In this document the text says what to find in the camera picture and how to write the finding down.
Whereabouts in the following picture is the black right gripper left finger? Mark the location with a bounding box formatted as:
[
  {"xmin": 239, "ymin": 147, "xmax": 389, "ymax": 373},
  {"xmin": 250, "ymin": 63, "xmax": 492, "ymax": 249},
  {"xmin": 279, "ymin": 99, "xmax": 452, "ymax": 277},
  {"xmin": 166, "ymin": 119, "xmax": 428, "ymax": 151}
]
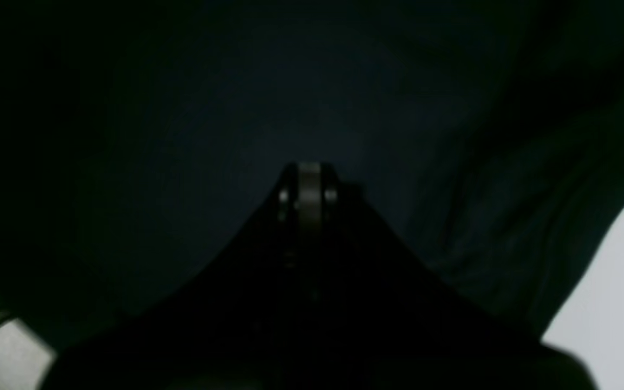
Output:
[{"xmin": 41, "ymin": 161, "xmax": 313, "ymax": 390}]

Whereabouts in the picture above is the black t-shirt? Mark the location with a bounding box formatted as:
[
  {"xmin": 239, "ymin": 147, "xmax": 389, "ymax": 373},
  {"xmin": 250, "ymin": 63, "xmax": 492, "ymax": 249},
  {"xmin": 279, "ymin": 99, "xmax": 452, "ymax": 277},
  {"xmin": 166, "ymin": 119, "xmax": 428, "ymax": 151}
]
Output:
[{"xmin": 0, "ymin": 1, "xmax": 624, "ymax": 348}]

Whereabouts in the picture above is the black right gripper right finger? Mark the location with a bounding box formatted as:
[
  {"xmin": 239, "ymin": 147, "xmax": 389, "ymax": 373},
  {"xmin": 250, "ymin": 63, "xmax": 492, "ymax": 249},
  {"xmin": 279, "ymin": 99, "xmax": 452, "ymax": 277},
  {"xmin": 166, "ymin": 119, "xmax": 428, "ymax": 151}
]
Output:
[{"xmin": 312, "ymin": 161, "xmax": 600, "ymax": 390}]

